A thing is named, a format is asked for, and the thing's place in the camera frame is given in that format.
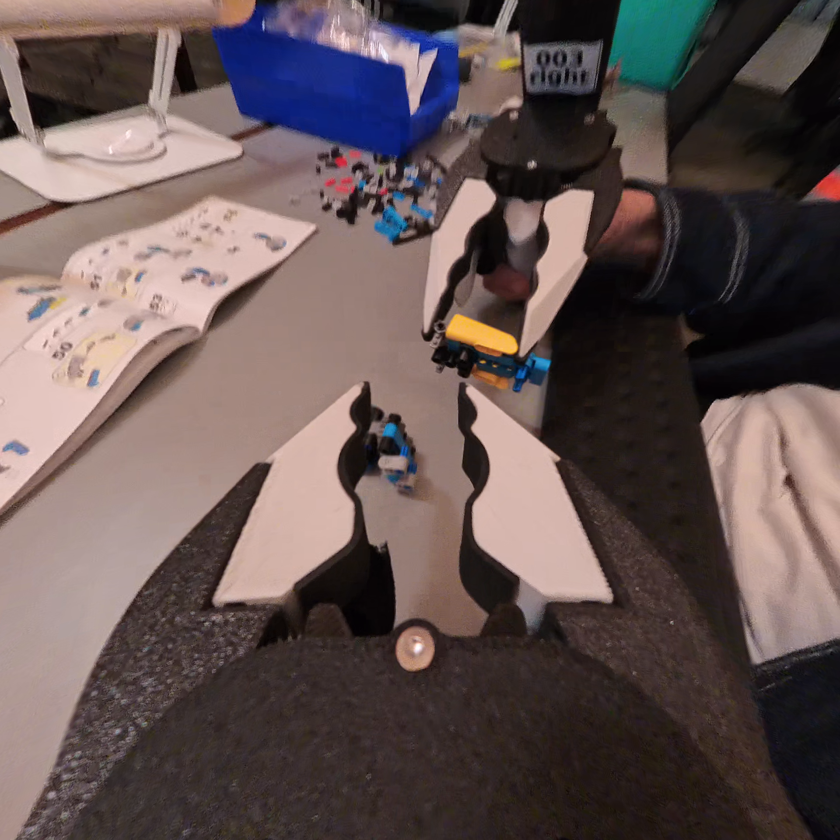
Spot pile of loose bricks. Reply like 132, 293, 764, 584
289, 147, 450, 245

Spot white garment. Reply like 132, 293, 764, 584
701, 384, 840, 667

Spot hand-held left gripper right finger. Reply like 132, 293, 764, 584
457, 382, 616, 631

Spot green plastic bin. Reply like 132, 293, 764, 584
607, 0, 719, 93

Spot clear plastic packets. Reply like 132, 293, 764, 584
262, 0, 437, 112

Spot person's right forearm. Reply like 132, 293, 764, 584
633, 180, 840, 401

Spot grey desk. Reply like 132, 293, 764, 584
0, 82, 670, 840

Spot white desk lamp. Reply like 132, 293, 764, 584
0, 0, 257, 204

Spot black blue domed brick assembly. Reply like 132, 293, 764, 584
364, 407, 421, 494

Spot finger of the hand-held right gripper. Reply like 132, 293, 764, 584
422, 177, 506, 342
517, 187, 597, 358

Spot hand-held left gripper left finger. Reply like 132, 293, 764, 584
212, 382, 374, 608

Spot open instruction booklet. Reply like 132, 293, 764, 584
0, 196, 317, 516

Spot yellow blue brick assembly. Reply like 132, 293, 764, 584
430, 314, 551, 393

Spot blue plastic bin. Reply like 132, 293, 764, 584
213, 3, 460, 158

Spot person's right hand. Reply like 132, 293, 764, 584
587, 187, 662, 273

